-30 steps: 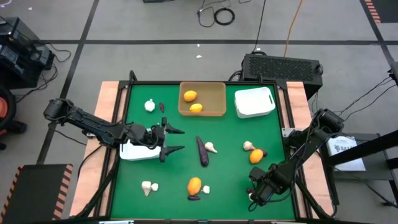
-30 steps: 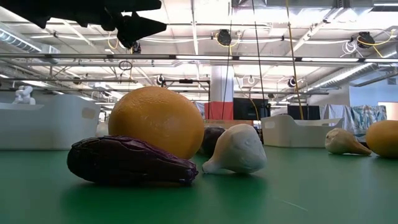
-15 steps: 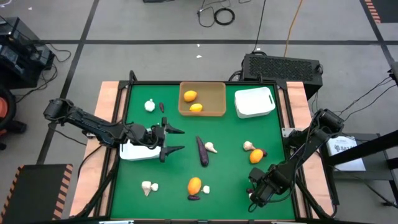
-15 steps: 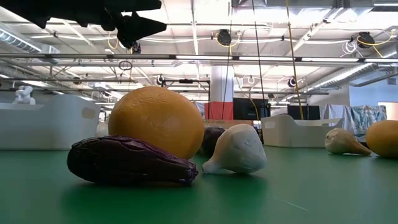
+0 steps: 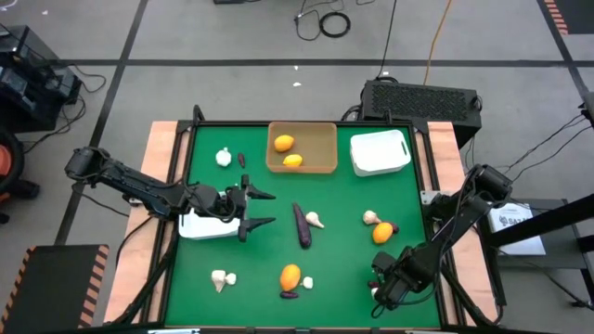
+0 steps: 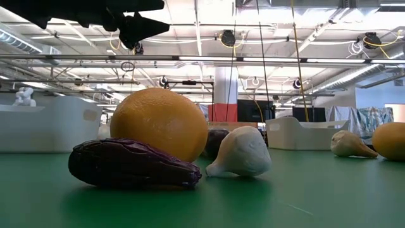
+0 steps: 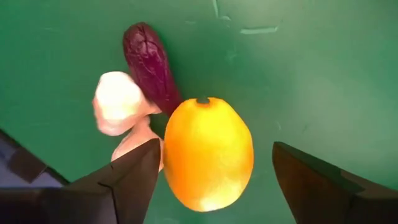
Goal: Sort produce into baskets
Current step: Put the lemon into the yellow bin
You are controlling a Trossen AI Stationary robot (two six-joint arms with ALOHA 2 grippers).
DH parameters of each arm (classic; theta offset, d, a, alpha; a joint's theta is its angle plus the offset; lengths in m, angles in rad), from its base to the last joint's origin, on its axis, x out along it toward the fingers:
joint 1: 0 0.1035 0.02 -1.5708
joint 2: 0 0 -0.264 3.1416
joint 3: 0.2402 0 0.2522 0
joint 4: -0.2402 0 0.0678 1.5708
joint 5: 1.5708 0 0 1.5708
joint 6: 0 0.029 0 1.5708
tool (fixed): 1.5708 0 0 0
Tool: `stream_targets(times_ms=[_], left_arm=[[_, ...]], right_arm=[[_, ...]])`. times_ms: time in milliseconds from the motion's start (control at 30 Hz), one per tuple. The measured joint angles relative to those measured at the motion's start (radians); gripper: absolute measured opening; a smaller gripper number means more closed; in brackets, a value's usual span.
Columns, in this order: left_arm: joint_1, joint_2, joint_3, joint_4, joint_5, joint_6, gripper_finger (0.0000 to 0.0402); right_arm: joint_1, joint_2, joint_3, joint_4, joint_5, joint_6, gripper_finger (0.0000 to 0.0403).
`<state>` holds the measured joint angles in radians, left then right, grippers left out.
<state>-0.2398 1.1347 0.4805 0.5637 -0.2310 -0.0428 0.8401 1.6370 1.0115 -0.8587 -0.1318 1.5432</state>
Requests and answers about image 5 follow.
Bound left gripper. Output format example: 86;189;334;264
197;173;278;243

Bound large purple eggplant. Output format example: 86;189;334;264
291;201;313;251

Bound orange citrus fruit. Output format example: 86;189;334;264
279;263;303;293
273;134;296;153
371;222;394;245

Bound white plastic basket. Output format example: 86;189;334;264
349;129;413;178
177;203;243;241

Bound large white garlic bulb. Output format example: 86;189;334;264
211;269;227;294

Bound orange translucent basket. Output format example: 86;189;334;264
265;121;339;175

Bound plywood table base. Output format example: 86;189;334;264
102;120;500;326

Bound white printed paper sheet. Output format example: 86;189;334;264
486;201;548;257

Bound black side stand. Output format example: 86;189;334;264
477;193;594;279

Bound black computer case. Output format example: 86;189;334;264
360;79;483;150

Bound black hazard-striped mat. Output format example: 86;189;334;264
541;0;594;36
0;244;110;334

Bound orange and black machine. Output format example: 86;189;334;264
0;125;42;225

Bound black equipment rack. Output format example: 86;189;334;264
0;23;84;134

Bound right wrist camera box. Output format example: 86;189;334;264
370;250;396;275

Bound black aluminium rig frame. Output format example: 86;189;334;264
110;104;507;334

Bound loose black cable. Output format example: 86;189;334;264
292;0;347;42

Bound coiled black cable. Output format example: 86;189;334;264
318;11;353;39

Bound long black cable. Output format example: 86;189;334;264
375;0;399;80

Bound yellow cable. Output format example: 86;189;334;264
422;0;454;86

